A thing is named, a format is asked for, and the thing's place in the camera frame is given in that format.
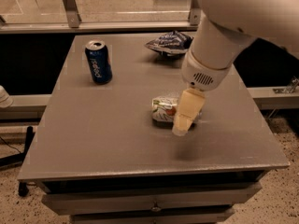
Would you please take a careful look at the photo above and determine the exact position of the crumpled blue chip bag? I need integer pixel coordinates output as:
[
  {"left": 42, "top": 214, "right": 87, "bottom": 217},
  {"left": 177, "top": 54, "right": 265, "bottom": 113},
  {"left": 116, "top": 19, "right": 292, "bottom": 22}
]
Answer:
[{"left": 145, "top": 31, "right": 193, "bottom": 56}]

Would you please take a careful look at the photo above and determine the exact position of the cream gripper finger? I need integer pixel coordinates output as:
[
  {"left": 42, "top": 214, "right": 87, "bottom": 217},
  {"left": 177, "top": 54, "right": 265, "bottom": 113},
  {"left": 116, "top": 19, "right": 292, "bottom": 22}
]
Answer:
[{"left": 172, "top": 88, "right": 206, "bottom": 136}]

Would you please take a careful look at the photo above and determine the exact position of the grey drawer cabinet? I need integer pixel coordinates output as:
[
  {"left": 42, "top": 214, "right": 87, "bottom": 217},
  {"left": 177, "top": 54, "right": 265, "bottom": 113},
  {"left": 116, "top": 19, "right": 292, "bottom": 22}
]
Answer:
[{"left": 19, "top": 34, "right": 289, "bottom": 224}]

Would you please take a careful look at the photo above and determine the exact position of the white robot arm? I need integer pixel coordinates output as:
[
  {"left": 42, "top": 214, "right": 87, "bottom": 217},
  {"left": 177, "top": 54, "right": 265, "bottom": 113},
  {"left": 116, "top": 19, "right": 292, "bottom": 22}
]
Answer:
[{"left": 172, "top": 0, "right": 299, "bottom": 136}]

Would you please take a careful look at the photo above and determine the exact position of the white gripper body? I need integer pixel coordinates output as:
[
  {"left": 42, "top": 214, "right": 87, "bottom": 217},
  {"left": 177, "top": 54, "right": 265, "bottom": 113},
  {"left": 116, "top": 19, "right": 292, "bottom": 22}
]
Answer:
[{"left": 181, "top": 50, "right": 232, "bottom": 91}]

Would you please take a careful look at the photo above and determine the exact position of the white object at left edge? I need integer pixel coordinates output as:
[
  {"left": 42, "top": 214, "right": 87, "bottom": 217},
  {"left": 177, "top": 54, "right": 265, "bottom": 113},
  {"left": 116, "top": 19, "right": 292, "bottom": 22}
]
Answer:
[{"left": 0, "top": 86, "right": 13, "bottom": 108}]

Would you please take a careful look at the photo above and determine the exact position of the black stand leg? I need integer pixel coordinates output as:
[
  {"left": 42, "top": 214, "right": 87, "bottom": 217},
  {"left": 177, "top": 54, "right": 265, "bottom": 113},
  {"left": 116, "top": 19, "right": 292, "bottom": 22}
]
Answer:
[{"left": 0, "top": 126, "right": 35, "bottom": 197}]

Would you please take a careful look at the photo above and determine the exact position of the left metal railing bracket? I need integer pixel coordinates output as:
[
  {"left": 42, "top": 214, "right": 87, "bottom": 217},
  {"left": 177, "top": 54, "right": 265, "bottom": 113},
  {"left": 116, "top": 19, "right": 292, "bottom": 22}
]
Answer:
[{"left": 62, "top": 0, "right": 81, "bottom": 28}]

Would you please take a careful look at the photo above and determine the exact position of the blue pepsi can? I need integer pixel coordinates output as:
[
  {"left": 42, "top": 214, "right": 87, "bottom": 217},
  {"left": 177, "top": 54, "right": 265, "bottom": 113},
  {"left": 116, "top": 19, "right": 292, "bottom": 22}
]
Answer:
[{"left": 85, "top": 39, "right": 112, "bottom": 84}]

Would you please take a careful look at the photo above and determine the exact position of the metal railing bracket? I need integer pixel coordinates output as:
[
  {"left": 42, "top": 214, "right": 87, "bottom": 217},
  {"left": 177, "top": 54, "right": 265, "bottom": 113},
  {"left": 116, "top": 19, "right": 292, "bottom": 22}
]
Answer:
[
  {"left": 62, "top": 0, "right": 81, "bottom": 28},
  {"left": 188, "top": 0, "right": 201, "bottom": 25}
]

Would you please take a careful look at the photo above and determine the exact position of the right metal railing bracket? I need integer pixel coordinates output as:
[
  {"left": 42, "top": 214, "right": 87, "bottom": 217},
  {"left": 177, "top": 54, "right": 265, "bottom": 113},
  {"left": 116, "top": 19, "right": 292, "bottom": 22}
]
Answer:
[{"left": 188, "top": 0, "right": 201, "bottom": 25}]

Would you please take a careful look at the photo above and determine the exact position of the metal clamp at right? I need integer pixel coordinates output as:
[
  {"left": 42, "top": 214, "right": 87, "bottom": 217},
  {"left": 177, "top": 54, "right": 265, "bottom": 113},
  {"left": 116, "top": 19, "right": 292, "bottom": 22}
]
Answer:
[{"left": 273, "top": 77, "right": 299, "bottom": 94}]

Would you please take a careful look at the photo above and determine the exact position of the white green 7up can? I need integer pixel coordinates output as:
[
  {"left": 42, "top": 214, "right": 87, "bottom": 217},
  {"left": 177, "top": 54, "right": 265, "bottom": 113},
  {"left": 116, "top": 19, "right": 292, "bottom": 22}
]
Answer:
[{"left": 151, "top": 95, "right": 180, "bottom": 122}]

